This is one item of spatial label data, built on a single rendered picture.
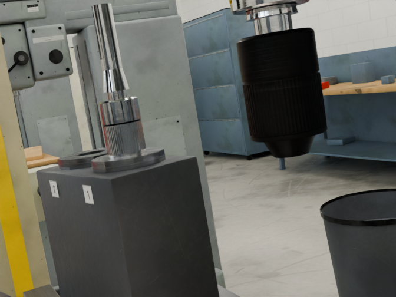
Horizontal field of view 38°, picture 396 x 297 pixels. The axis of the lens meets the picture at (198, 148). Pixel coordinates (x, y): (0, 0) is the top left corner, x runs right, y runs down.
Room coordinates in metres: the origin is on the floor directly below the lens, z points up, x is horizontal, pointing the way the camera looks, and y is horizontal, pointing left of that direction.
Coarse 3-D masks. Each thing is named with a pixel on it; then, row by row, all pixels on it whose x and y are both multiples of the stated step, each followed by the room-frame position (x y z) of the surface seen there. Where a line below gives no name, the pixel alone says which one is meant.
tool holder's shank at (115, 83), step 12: (96, 12) 0.69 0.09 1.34; (108, 12) 0.69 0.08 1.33; (96, 24) 0.69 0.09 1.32; (108, 24) 0.69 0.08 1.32; (96, 36) 0.70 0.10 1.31; (108, 36) 0.69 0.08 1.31; (108, 48) 0.69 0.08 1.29; (108, 60) 0.69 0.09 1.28; (120, 60) 0.70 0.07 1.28; (108, 72) 0.69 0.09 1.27; (120, 72) 0.69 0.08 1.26; (108, 84) 0.69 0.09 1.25; (120, 84) 0.69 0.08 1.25; (108, 96) 0.69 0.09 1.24; (120, 96) 0.69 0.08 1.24
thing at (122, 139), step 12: (120, 108) 0.68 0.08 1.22; (132, 108) 0.68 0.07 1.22; (108, 120) 0.68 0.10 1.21; (120, 120) 0.68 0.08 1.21; (132, 120) 0.68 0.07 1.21; (108, 132) 0.68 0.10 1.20; (120, 132) 0.68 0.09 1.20; (132, 132) 0.68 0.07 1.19; (108, 144) 0.69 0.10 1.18; (120, 144) 0.68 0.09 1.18; (132, 144) 0.68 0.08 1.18; (144, 144) 0.70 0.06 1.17; (108, 156) 0.69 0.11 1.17; (120, 156) 0.68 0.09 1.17
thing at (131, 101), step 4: (108, 100) 0.71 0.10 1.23; (112, 100) 0.68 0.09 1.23; (116, 100) 0.68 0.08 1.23; (120, 100) 0.68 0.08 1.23; (124, 100) 0.68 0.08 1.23; (128, 100) 0.68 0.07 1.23; (132, 100) 0.69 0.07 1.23; (136, 100) 0.69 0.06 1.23; (100, 104) 0.69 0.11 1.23; (104, 104) 0.68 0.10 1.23; (108, 104) 0.68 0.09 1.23; (112, 104) 0.68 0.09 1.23; (116, 104) 0.68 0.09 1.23; (120, 104) 0.68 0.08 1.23; (124, 104) 0.68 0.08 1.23; (128, 104) 0.68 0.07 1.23; (132, 104) 0.68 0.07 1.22; (136, 104) 0.69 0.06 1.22; (100, 108) 0.69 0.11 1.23; (104, 108) 0.68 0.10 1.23; (108, 108) 0.68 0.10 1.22; (112, 108) 0.68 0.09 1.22
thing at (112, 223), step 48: (48, 192) 0.76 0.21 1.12; (96, 192) 0.65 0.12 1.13; (144, 192) 0.64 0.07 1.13; (192, 192) 0.68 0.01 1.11; (96, 240) 0.67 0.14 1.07; (144, 240) 0.63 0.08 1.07; (192, 240) 0.67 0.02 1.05; (96, 288) 0.69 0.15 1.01; (144, 288) 0.63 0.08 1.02; (192, 288) 0.66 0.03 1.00
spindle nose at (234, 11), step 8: (232, 0) 0.35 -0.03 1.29; (240, 0) 0.34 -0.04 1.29; (248, 0) 0.34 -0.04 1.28; (256, 0) 0.33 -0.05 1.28; (264, 0) 0.33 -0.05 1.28; (272, 0) 0.33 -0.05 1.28; (280, 0) 0.33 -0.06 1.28; (288, 0) 0.33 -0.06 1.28; (296, 0) 0.33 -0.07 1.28; (304, 0) 0.34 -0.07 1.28; (232, 8) 0.35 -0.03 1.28; (240, 8) 0.34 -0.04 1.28; (248, 8) 0.34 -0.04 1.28
